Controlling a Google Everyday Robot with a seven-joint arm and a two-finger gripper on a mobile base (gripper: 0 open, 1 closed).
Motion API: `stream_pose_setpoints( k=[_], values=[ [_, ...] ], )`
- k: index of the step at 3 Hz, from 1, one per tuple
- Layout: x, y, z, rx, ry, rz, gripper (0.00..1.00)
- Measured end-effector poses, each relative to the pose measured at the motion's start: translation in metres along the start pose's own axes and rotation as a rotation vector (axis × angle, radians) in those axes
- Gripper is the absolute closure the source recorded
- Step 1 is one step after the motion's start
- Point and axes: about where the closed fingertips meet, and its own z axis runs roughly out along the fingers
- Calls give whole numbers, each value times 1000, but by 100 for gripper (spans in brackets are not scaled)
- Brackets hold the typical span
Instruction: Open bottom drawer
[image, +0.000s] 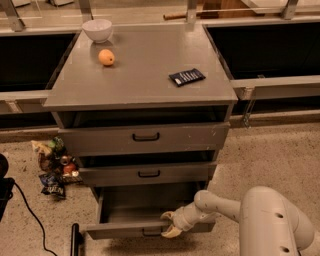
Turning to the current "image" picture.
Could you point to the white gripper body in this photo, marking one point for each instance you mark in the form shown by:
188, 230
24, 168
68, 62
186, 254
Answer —
181, 218

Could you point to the grey bottom drawer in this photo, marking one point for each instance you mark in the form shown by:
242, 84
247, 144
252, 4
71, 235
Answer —
134, 211

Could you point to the grey drawer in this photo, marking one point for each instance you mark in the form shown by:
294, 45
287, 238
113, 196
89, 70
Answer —
140, 139
134, 211
147, 174

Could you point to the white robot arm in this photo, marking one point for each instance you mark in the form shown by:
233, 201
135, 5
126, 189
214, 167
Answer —
269, 224

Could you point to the grey middle drawer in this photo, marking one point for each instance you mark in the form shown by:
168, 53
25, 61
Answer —
147, 174

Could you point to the grey top drawer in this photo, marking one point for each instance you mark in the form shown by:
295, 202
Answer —
140, 139

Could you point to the grey drawer cabinet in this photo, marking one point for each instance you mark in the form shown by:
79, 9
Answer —
136, 89

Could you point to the black left base leg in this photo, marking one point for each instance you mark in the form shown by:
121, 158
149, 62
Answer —
76, 240

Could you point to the blue chip bag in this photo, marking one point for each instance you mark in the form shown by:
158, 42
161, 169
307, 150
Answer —
52, 185

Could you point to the pile of snack bags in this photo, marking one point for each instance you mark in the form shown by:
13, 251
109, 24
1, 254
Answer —
52, 156

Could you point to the black device at left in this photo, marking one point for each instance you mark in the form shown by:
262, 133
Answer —
6, 185

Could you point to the orange fruit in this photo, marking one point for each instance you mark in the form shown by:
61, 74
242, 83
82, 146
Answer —
106, 57

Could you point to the white bowl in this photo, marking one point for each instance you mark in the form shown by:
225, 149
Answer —
98, 30

